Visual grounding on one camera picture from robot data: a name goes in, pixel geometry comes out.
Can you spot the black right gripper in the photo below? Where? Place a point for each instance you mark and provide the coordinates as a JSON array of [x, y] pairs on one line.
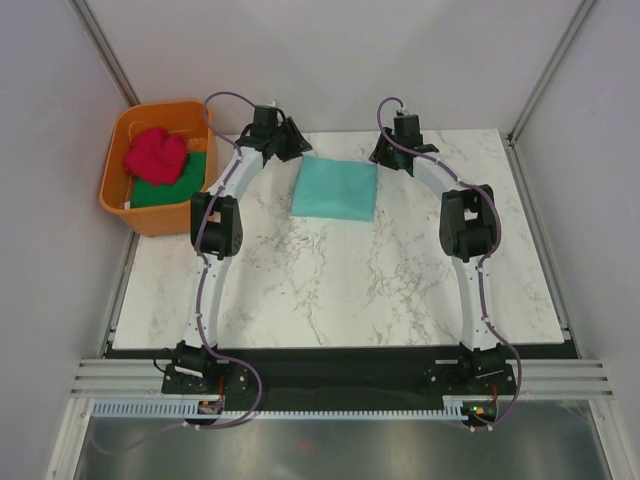
[[379, 154]]

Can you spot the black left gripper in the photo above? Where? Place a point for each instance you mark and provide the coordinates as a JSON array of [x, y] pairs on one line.
[[297, 145]]

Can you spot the teal t shirt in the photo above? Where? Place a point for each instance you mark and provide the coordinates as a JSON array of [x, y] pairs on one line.
[[335, 189]]

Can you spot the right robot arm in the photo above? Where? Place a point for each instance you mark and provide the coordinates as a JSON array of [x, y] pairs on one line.
[[469, 233]]

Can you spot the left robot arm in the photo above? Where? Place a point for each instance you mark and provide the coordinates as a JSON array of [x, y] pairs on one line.
[[217, 231]]

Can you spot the green t shirt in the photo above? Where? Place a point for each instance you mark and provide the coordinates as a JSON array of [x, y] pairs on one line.
[[145, 194]]

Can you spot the orange plastic bin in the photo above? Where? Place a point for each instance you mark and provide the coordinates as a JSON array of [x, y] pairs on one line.
[[186, 118]]

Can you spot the red t shirt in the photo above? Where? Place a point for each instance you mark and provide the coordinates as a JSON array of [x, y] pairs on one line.
[[156, 156]]

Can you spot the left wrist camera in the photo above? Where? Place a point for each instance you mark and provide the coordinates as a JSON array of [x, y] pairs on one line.
[[267, 116]]

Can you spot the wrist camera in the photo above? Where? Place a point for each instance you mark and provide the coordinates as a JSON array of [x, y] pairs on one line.
[[267, 116], [407, 132]]

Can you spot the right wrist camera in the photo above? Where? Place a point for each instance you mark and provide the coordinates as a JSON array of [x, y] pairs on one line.
[[407, 132]]

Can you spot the left aluminium frame post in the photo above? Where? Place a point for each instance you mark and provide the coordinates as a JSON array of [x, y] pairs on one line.
[[99, 40]]

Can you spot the aluminium frame post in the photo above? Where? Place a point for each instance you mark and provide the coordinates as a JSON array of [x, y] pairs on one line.
[[560, 53], [99, 40]]

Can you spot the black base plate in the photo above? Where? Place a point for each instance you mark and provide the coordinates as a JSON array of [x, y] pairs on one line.
[[340, 378]]

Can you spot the right aluminium frame post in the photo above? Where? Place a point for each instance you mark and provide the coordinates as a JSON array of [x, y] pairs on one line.
[[560, 53]]

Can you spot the white slotted cable duct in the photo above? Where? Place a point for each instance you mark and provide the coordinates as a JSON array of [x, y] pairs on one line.
[[211, 407]]

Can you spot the aluminium rail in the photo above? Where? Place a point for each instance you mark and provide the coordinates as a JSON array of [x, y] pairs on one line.
[[542, 379]]

